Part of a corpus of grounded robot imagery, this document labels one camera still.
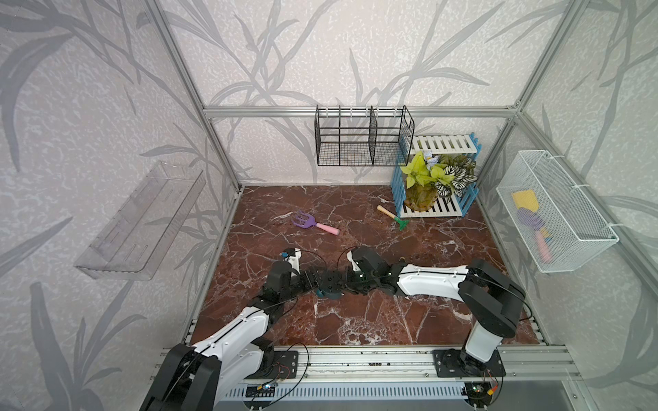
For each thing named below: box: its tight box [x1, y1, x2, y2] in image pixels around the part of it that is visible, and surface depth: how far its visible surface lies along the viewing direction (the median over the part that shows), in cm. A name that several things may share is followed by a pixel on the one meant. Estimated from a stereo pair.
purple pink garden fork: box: [291, 209, 341, 236], surface depth 108 cm
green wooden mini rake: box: [376, 204, 410, 231], surface depth 110 cm
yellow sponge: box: [512, 189, 539, 213], surface depth 87 cm
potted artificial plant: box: [400, 150, 478, 213], surface depth 92 cm
